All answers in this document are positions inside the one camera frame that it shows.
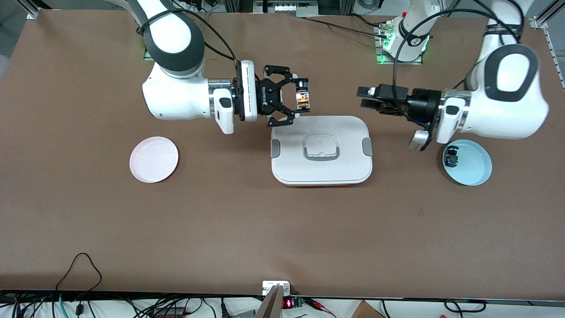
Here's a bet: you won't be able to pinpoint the grey aluminium post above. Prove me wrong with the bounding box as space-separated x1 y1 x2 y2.
255 284 284 318

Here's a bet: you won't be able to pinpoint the aluminium frame profile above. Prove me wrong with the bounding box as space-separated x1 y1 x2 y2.
18 0 47 20
529 0 557 30

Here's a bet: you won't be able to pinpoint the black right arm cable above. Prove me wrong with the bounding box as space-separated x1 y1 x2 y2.
136 9 239 62

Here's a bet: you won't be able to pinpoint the white lidded storage box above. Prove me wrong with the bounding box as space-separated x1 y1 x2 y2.
271 116 373 187

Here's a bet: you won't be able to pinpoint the red black test leads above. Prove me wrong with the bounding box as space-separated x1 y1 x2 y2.
304 298 338 318

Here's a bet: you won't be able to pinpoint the orange push-button switch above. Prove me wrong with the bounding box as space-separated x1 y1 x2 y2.
293 78 313 114

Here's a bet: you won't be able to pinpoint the light blue round plate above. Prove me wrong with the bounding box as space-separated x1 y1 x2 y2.
442 139 493 186

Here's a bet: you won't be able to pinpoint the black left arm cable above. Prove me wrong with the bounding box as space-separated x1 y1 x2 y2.
393 8 526 89

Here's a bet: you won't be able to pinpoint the brown cardboard piece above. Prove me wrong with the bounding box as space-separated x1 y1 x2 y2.
350 300 385 318

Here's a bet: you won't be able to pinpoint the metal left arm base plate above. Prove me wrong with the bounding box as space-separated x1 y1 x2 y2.
374 22 425 65

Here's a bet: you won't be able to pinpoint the perforated metal strip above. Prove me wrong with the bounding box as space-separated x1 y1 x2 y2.
545 27 565 91

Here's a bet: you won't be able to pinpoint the black cable to arm base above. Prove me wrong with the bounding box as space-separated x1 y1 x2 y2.
304 13 391 39

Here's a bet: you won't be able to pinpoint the black looped cable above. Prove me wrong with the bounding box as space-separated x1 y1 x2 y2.
55 253 103 293

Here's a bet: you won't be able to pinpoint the white socket block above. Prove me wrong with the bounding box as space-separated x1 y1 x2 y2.
262 280 291 296

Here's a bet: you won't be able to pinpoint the black coiled cable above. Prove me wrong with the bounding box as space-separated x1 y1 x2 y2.
444 299 487 313

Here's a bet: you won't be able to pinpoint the pink round plate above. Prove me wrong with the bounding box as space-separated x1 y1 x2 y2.
129 136 179 184

